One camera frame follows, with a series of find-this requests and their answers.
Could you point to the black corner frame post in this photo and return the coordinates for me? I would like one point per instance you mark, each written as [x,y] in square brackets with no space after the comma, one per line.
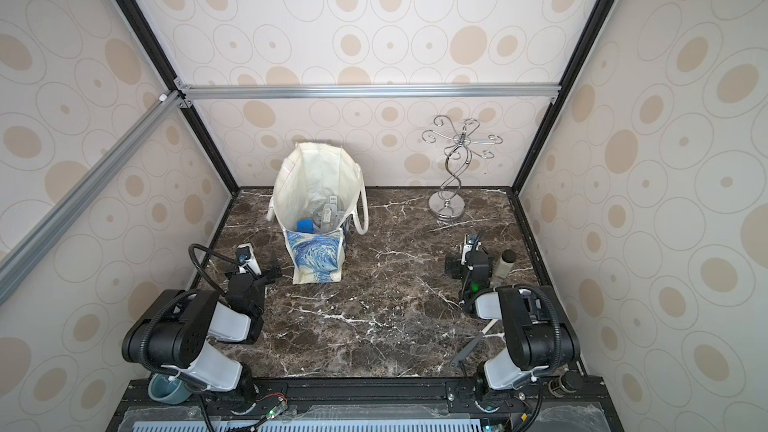
[152,47]
[594,24]

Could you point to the aluminium frame rail back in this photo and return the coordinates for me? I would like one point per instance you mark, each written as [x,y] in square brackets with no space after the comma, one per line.
[379,91]

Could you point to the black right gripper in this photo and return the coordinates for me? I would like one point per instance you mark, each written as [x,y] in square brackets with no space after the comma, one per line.
[477,262]

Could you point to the black corner frame post left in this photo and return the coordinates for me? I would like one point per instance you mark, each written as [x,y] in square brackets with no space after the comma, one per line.
[152,47]

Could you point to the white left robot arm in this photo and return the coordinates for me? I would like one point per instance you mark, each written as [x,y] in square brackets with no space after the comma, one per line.
[172,337]

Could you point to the black corner frame post right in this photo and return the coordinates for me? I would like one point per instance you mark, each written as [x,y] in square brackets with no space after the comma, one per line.
[594,24]

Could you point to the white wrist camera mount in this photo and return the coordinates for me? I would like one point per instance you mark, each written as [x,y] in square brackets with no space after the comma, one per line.
[246,260]
[468,246]

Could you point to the aluminium frame rail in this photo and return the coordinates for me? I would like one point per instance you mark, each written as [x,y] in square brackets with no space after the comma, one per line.
[379,91]
[22,260]

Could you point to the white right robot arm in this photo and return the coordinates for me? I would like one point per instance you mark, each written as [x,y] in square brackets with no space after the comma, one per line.
[539,337]

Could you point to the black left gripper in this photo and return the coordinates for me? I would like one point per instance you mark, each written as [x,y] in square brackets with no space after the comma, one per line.
[271,277]

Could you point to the white spatula black handle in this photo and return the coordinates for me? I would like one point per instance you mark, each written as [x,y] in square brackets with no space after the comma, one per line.
[460,357]

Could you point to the grey green bowl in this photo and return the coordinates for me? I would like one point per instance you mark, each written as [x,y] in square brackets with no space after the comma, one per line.
[168,390]

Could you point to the Starry Night canvas tote bag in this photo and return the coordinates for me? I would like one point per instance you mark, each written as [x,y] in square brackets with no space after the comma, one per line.
[323,183]

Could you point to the chrome jewelry stand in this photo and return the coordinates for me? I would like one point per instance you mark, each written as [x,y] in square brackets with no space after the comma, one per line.
[446,204]

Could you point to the aluminium frame rail left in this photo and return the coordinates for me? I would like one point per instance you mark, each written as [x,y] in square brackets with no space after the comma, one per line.
[22,260]

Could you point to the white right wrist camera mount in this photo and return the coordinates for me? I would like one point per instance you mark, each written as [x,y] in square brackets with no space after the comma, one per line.
[468,246]

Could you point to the blue compass case front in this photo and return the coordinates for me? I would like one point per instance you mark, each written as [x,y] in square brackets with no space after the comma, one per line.
[305,226]

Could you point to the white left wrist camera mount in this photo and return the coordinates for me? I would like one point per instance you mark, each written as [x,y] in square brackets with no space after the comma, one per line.
[246,260]

